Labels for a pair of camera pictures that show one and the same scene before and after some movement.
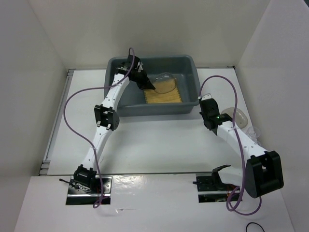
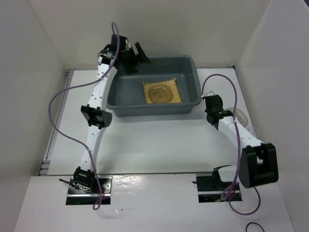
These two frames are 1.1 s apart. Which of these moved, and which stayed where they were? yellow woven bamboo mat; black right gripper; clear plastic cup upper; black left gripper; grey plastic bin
Moved: black left gripper; yellow woven bamboo mat; black right gripper
Stayed: clear plastic cup upper; grey plastic bin
